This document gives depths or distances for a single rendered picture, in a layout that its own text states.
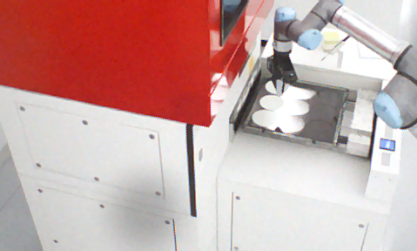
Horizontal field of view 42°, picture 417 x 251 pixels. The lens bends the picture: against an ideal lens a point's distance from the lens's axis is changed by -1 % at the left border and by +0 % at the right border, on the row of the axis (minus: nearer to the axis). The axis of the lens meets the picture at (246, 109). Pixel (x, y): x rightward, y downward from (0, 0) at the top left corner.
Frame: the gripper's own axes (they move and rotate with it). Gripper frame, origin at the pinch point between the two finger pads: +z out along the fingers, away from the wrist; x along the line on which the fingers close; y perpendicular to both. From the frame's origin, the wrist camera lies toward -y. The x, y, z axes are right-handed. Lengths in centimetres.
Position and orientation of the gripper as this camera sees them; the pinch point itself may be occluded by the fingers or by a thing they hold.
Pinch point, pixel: (281, 94)
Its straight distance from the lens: 210.5
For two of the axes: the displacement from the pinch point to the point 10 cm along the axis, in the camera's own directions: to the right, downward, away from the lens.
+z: -0.2, 7.9, 6.2
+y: -4.1, -5.7, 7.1
